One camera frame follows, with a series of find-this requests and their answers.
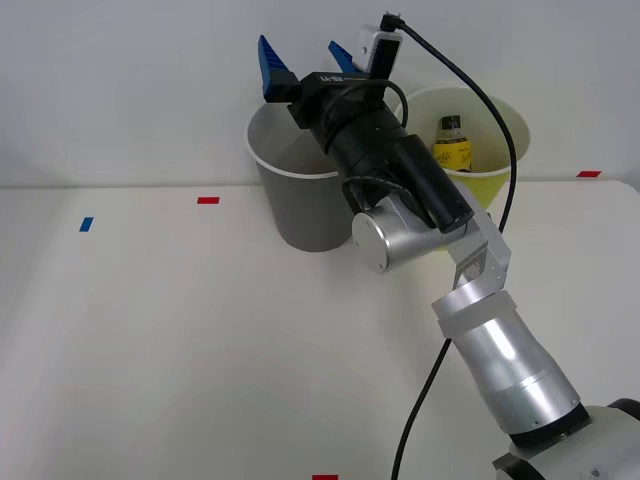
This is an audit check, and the grey plastic waste bin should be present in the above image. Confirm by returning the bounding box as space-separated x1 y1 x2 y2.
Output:
244 102 374 254

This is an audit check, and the yellow-green plastic waste bin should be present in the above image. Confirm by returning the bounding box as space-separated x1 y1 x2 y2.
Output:
392 85 531 256

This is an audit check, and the small bottle with yellow label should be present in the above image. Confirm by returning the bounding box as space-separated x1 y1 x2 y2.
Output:
432 114 474 174

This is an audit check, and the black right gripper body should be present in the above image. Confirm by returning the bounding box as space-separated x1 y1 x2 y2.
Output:
287 71 397 147

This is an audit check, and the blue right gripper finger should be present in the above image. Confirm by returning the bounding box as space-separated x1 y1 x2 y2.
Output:
257 34 303 105
327 40 372 79

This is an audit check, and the black camera cable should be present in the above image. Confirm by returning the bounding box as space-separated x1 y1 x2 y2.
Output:
380 13 518 480

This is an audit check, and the pale grey wrist camera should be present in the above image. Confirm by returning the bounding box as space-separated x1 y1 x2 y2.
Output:
355 23 403 80

